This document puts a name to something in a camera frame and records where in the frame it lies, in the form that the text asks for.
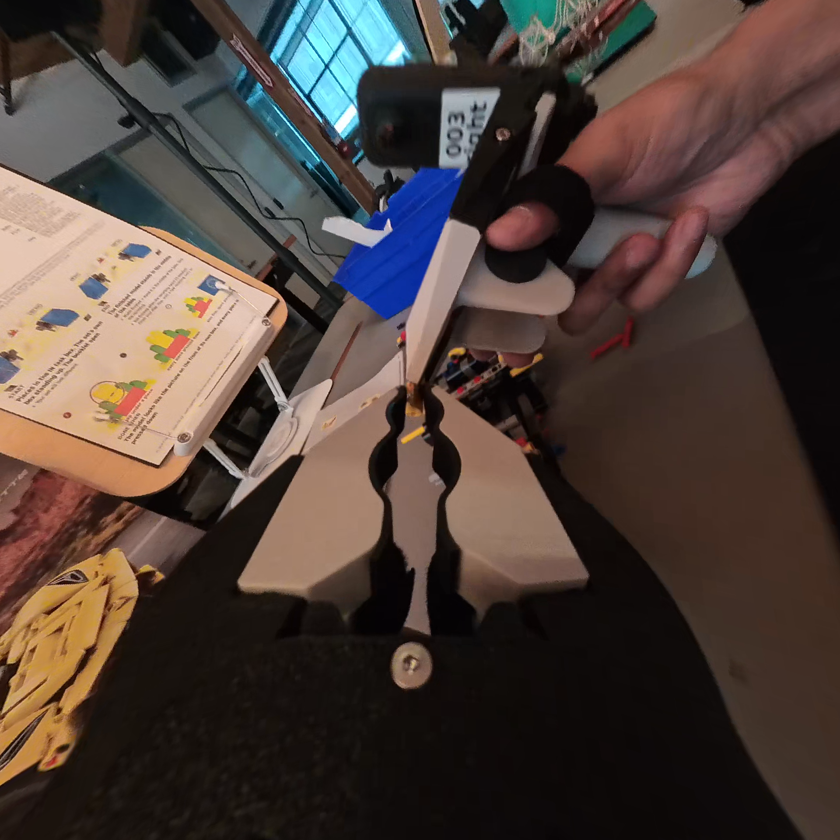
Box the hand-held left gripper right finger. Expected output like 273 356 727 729
424 385 590 635

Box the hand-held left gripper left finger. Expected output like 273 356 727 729
238 386 417 635

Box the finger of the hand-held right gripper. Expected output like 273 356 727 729
402 220 484 396

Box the small yellow lego connector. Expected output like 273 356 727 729
400 382 429 446

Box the lego car chassis model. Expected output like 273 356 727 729
445 346 567 462

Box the lego instruction booklet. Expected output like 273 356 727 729
301 353 412 455

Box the lego set box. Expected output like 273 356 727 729
0 451 212 796

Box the person's right hand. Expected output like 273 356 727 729
469 58 812 370

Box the blue plastic bin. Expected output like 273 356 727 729
330 166 465 322

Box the white paper slip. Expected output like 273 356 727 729
320 215 395 250

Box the white board stand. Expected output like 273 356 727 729
202 356 336 521

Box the wooden post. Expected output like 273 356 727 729
189 0 376 212

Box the wire bicycle model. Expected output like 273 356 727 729
514 0 613 74

